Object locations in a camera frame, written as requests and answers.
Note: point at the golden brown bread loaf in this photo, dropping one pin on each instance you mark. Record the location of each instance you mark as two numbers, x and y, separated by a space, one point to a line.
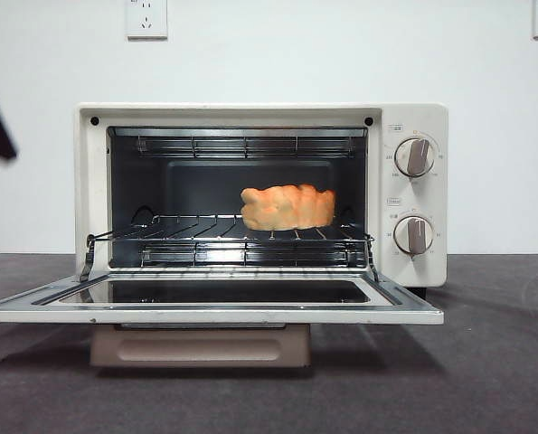
286 208

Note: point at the cream Toshiba toaster oven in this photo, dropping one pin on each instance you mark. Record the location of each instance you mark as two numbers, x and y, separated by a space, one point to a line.
413 117

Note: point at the cream oven knob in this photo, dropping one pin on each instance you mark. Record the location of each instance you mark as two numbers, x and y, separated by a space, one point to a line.
414 157
413 235

